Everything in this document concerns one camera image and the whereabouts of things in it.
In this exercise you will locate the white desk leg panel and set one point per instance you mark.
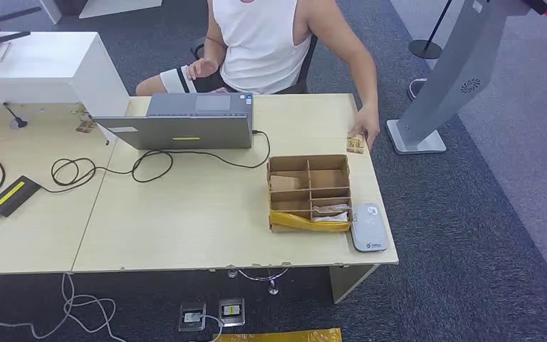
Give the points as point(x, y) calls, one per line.
point(346, 281)

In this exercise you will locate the floor socket with white plug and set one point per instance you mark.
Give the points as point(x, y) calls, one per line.
point(192, 317)

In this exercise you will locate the floor socket with yellow label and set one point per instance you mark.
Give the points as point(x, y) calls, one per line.
point(231, 311)

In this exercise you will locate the patterned room key card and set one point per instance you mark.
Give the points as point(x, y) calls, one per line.
point(331, 208)

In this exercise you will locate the white card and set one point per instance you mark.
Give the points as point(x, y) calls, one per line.
point(332, 217)

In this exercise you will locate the yellow plastic sheet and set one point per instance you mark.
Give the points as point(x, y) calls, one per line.
point(278, 336)

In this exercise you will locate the grey laptop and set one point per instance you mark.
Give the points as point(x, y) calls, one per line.
point(184, 132)

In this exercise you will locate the black stanchion post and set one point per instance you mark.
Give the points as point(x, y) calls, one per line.
point(424, 48)

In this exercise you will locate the white cabinet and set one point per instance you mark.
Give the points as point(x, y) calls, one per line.
point(42, 66)

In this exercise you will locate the person's right forearm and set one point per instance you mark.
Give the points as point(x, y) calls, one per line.
point(214, 49)

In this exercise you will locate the grey card reader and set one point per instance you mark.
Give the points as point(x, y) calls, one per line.
point(369, 229)

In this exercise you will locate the person's left hand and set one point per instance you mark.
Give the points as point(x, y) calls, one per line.
point(367, 123)

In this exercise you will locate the grey round stanchion base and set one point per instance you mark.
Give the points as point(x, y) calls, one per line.
point(415, 88)

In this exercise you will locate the person's left forearm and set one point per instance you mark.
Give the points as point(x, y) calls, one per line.
point(364, 80)

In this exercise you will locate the small black desk microphone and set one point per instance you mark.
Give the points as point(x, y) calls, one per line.
point(19, 123)

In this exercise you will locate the grey kiosk stand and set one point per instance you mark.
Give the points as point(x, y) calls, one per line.
point(453, 66)

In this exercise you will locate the person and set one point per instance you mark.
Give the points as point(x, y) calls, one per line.
point(259, 42)

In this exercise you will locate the black power adapter yellow label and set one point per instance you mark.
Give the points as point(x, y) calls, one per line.
point(13, 194)

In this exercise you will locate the person's right hand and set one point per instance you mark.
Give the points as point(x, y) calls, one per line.
point(202, 68)

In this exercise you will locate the cardboard divider box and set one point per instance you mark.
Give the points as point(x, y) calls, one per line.
point(307, 189)

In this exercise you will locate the white furniture panel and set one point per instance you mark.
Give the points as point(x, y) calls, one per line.
point(113, 5)

